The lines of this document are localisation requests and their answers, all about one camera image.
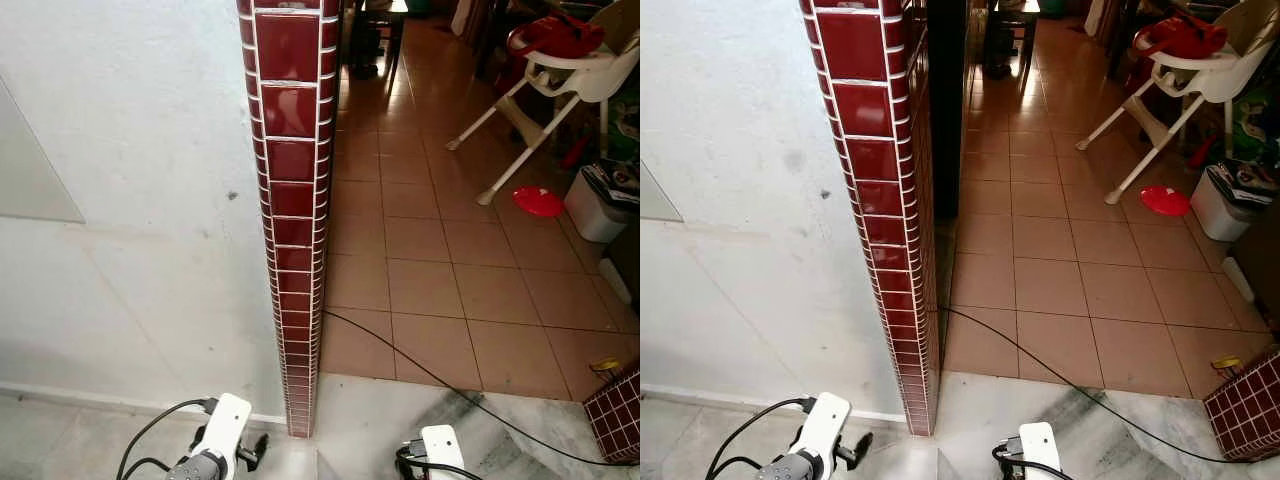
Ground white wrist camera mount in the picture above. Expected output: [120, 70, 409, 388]
[1017, 422, 1063, 480]
[190, 393, 253, 472]
[795, 392, 852, 472]
[419, 425, 468, 480]

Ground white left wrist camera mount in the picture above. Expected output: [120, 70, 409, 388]
[795, 392, 852, 472]
[190, 393, 253, 472]

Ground red plastic plate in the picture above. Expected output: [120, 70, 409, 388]
[1139, 185, 1193, 219]
[512, 186, 567, 219]

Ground thin black floor cable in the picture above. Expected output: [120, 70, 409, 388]
[940, 305, 1280, 465]
[322, 310, 641, 469]

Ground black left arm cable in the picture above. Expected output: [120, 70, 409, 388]
[704, 397, 816, 480]
[116, 397, 219, 480]

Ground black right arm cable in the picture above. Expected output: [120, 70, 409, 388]
[991, 436, 1077, 480]
[396, 438, 457, 480]

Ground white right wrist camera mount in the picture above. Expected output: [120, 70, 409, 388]
[1017, 422, 1063, 480]
[419, 425, 468, 480]

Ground dark wooden stool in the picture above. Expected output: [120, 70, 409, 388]
[984, 0, 1042, 83]
[345, 0, 410, 83]

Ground white baby high chair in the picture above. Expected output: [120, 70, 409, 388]
[1076, 0, 1280, 206]
[446, 0, 641, 207]

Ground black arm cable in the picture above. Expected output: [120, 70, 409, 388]
[704, 397, 816, 480]
[116, 397, 219, 480]
[991, 436, 1077, 480]
[396, 438, 457, 480]

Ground dark door edge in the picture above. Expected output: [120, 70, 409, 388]
[927, 0, 967, 222]

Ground magazines in bin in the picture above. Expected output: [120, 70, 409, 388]
[582, 158, 641, 209]
[1208, 158, 1280, 208]

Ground small white floor object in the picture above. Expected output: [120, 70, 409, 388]
[597, 257, 634, 307]
[1221, 256, 1258, 305]

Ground green packages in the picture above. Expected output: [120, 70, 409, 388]
[1233, 88, 1280, 167]
[604, 88, 641, 167]

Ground dark red tiled ledge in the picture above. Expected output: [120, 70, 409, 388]
[1203, 345, 1280, 462]
[582, 362, 641, 465]

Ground dark red tiled pillar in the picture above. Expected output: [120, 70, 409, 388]
[800, 0, 943, 437]
[237, 0, 347, 439]

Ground white plastic bin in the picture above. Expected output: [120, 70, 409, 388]
[1189, 163, 1263, 244]
[563, 163, 637, 245]

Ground red bag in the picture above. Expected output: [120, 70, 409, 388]
[1131, 14, 1230, 63]
[506, 14, 607, 63]

